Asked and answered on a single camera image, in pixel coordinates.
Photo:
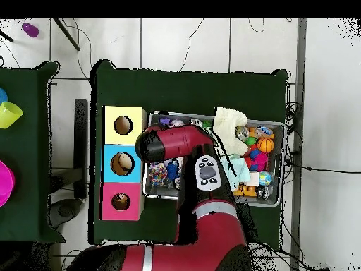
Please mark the cream knitted cloth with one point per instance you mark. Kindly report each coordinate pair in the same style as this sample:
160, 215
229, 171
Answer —
230, 130

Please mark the mint green knitted cloth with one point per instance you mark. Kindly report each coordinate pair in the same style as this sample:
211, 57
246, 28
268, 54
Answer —
237, 169

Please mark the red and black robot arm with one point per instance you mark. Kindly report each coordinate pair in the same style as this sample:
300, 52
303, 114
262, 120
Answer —
186, 248

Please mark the wooden box with three holes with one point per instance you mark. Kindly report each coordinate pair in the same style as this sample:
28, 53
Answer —
123, 164

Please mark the shallow clear mesh bin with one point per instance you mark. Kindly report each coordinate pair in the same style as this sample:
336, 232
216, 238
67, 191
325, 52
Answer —
276, 195

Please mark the dark green table cloth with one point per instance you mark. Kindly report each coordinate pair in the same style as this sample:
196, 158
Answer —
186, 90

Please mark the pale wooden cube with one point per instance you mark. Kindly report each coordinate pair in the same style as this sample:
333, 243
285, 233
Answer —
252, 179

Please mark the orange toy basketball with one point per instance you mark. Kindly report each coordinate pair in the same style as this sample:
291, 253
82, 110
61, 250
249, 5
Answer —
265, 145

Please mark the small globe ball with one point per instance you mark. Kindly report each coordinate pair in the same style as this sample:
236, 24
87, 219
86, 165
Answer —
264, 178

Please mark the green side table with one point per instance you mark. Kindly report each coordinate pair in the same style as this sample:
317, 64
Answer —
34, 152

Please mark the black tripod leg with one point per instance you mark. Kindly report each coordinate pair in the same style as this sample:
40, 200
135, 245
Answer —
66, 34

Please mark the lime green cup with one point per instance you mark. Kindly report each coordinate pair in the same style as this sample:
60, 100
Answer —
8, 114

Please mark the pink disc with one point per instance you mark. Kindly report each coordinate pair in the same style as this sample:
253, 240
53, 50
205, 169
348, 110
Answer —
4, 180

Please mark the blue disc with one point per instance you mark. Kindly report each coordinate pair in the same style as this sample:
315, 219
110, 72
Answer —
1, 96

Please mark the small purple bottle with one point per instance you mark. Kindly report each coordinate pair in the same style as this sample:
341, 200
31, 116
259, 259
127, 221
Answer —
30, 29

